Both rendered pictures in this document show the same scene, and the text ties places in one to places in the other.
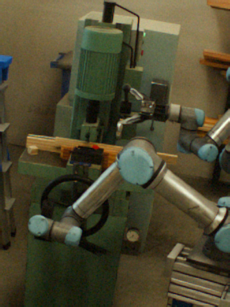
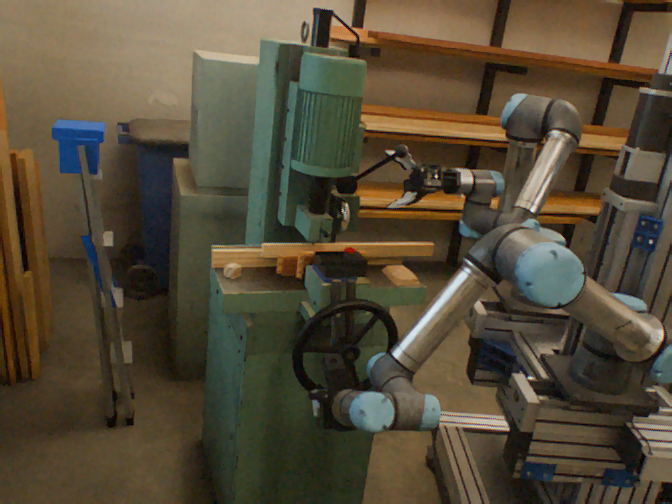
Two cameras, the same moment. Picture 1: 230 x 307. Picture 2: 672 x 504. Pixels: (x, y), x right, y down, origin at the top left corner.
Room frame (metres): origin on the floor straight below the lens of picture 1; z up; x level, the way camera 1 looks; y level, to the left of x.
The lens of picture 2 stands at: (1.10, 0.75, 1.57)
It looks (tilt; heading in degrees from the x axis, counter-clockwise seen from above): 20 degrees down; 335
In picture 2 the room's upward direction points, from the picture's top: 8 degrees clockwise
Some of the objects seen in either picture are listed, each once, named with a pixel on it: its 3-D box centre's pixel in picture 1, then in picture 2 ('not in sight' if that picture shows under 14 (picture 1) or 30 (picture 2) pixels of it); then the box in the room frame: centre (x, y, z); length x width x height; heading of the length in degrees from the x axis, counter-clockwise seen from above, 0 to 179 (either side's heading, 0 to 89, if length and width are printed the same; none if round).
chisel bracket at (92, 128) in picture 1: (90, 129); (313, 224); (2.69, 0.12, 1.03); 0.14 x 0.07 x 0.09; 178
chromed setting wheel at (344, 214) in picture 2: (119, 127); (339, 215); (2.79, -0.01, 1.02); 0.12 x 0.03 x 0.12; 178
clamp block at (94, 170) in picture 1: (83, 170); (336, 289); (2.47, 0.11, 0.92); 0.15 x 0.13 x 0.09; 88
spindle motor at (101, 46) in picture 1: (98, 62); (328, 115); (2.67, 0.12, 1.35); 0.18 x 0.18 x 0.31
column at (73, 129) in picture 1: (100, 87); (291, 159); (2.96, 0.11, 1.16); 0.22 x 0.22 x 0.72; 88
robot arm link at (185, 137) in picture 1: (189, 140); (479, 219); (2.47, -0.30, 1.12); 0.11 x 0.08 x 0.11; 31
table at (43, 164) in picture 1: (85, 173); (324, 291); (2.56, 0.11, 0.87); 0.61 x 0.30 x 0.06; 88
